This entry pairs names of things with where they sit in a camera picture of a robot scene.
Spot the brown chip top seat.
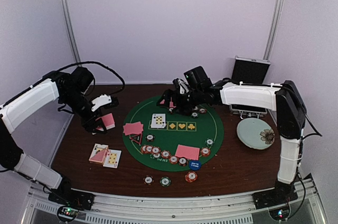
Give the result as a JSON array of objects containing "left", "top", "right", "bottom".
[{"left": 146, "top": 134, "right": 155, "bottom": 142}]

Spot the card deck box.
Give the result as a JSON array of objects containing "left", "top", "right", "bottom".
[{"left": 89, "top": 143, "right": 109, "bottom": 165}]

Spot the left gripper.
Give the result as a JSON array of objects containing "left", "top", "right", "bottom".
[{"left": 61, "top": 90, "right": 107, "bottom": 134}]

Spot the red-backed card top seat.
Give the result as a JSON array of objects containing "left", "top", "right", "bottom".
[{"left": 159, "top": 98, "right": 175, "bottom": 108}]

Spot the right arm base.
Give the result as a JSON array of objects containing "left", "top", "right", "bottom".
[{"left": 252, "top": 189, "right": 298, "bottom": 209}]

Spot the round green poker mat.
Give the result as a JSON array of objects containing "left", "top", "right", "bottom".
[{"left": 123, "top": 96, "right": 224, "bottom": 172}]

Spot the red-backed card deck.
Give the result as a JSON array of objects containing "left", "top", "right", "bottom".
[{"left": 98, "top": 113, "right": 115, "bottom": 130}]

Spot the left aluminium frame post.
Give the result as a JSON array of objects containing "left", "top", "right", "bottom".
[{"left": 60, "top": 0, "right": 81, "bottom": 63}]

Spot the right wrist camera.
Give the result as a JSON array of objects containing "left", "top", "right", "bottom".
[{"left": 173, "top": 78, "right": 190, "bottom": 95}]

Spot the red five poker chip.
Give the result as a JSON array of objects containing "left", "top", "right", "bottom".
[{"left": 201, "top": 147, "right": 211, "bottom": 156}]

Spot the green chip top seat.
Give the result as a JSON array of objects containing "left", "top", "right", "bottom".
[{"left": 191, "top": 112, "right": 199, "bottom": 118}]

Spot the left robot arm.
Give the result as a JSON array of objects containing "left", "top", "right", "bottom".
[{"left": 1, "top": 62, "right": 119, "bottom": 205}]

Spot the brown poker chip stack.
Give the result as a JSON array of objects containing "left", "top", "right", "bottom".
[{"left": 143, "top": 175, "right": 154, "bottom": 185}]

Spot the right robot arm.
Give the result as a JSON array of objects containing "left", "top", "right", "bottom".
[{"left": 156, "top": 66, "right": 307, "bottom": 204}]

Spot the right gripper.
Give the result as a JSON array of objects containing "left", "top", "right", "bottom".
[{"left": 157, "top": 87, "right": 204, "bottom": 116}]

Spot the face-up spades community card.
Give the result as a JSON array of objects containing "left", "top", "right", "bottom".
[{"left": 151, "top": 113, "right": 166, "bottom": 129}]

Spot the green poker chip stack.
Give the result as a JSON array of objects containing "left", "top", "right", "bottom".
[{"left": 159, "top": 176, "right": 171, "bottom": 187}]

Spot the green chip seat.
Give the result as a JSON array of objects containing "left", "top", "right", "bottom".
[
  {"left": 205, "top": 138, "right": 214, "bottom": 146},
  {"left": 191, "top": 112, "right": 199, "bottom": 118}
]

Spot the face-up diamonds card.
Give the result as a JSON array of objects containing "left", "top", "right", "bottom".
[{"left": 103, "top": 150, "right": 122, "bottom": 169}]

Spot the single red-backed card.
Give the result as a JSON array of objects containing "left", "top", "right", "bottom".
[{"left": 123, "top": 123, "right": 137, "bottom": 136}]

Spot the pale green ceramic plate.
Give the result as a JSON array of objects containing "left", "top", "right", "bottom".
[{"left": 237, "top": 118, "right": 275, "bottom": 150}]

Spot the aluminium front rail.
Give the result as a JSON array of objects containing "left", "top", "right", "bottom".
[{"left": 21, "top": 176, "right": 328, "bottom": 224}]

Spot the right aluminium frame post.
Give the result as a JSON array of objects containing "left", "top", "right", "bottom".
[{"left": 263, "top": 0, "right": 285, "bottom": 60}]

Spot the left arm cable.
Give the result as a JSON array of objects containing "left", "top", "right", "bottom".
[{"left": 57, "top": 61, "right": 126, "bottom": 97}]

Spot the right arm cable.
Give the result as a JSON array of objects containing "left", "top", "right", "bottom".
[{"left": 284, "top": 86, "right": 323, "bottom": 137}]

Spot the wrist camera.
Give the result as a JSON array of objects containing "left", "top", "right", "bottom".
[
  {"left": 173, "top": 78, "right": 190, "bottom": 95},
  {"left": 91, "top": 94, "right": 111, "bottom": 112}
]

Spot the orange-red poker chip stack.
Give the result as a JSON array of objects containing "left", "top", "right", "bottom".
[{"left": 185, "top": 171, "right": 198, "bottom": 183}]

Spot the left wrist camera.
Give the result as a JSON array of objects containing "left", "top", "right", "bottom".
[{"left": 91, "top": 94, "right": 111, "bottom": 112}]

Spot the blue small blind button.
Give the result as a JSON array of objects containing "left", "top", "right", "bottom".
[{"left": 189, "top": 160, "right": 202, "bottom": 171}]

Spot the red-backed card seat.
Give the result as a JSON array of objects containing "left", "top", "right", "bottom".
[
  {"left": 159, "top": 98, "right": 175, "bottom": 108},
  {"left": 175, "top": 144, "right": 194, "bottom": 160}
]

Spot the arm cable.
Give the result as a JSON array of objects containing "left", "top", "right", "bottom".
[
  {"left": 284, "top": 86, "right": 323, "bottom": 137},
  {"left": 57, "top": 61, "right": 126, "bottom": 97}
]

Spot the aluminium poker chip case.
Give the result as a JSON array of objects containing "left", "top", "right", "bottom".
[{"left": 230, "top": 56, "right": 270, "bottom": 118}]

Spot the black red all-in triangle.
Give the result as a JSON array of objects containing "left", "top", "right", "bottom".
[{"left": 129, "top": 133, "right": 143, "bottom": 145}]

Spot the aluminium frame post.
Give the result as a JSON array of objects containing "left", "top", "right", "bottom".
[
  {"left": 263, "top": 0, "right": 285, "bottom": 60},
  {"left": 60, "top": 0, "right": 81, "bottom": 63}
]

